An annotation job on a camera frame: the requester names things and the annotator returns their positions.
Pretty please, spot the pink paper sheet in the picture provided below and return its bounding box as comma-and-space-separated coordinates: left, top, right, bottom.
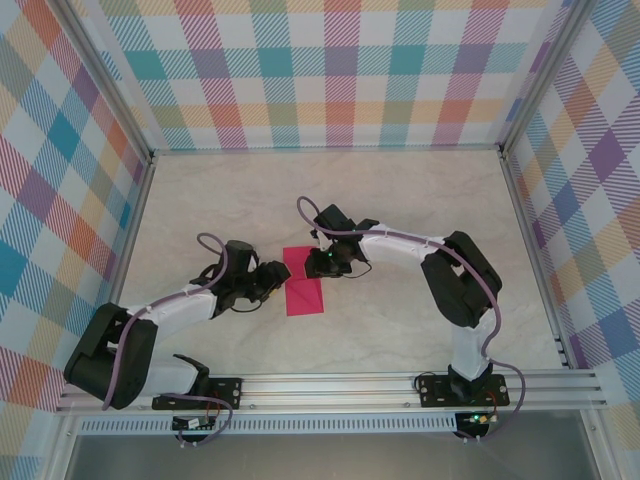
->
282, 246, 326, 317

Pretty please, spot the grey metal sheet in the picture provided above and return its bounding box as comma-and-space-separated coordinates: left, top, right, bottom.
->
64, 432, 601, 480

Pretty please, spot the small black circuit board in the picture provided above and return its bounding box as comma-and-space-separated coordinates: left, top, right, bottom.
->
172, 414, 219, 431

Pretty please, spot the circuit board with green light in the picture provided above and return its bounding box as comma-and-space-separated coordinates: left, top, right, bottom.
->
457, 410, 501, 429

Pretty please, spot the thin black left gripper wire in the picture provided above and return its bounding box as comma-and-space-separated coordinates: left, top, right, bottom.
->
228, 298, 267, 315

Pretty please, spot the thin black gripper wire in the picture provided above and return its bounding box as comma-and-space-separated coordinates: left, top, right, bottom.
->
343, 258, 373, 281
228, 298, 267, 315

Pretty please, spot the thin black right gripper wire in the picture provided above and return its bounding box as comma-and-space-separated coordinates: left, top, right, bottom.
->
343, 258, 373, 281

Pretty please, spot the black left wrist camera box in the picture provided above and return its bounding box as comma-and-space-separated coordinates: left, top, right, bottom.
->
222, 239, 257, 275

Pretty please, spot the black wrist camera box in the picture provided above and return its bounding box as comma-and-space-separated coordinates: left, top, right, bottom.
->
313, 203, 356, 236
222, 239, 257, 275

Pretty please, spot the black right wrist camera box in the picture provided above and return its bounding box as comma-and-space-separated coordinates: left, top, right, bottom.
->
313, 203, 356, 236

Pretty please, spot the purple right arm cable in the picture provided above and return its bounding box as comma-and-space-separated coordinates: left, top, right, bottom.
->
296, 195, 526, 444

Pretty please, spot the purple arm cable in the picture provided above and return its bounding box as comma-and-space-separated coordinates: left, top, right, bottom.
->
101, 232, 235, 448
296, 195, 526, 444

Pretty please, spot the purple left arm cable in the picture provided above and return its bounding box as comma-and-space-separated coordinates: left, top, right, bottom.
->
101, 232, 235, 448

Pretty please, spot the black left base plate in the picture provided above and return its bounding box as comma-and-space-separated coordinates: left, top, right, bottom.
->
151, 375, 245, 411

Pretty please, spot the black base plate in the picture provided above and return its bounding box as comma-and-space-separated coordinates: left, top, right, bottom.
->
417, 374, 511, 409
151, 375, 245, 411

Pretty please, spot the wide aluminium mounting rail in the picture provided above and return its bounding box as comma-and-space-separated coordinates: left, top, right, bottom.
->
54, 368, 609, 414

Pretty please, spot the thin aluminium frame bar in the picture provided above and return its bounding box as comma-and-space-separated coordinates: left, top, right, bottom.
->
149, 143, 506, 157

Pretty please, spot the aluminium side rail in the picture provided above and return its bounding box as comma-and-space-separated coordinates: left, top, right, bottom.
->
499, 149, 574, 371
89, 154, 156, 376

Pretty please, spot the perforated metal cable tray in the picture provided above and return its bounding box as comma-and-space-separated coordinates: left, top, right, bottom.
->
77, 417, 461, 435

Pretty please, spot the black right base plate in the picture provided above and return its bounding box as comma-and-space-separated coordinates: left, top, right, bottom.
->
417, 374, 511, 409

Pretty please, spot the slanted aluminium frame post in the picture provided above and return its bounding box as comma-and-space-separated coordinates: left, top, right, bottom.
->
499, 0, 601, 156
49, 0, 156, 161

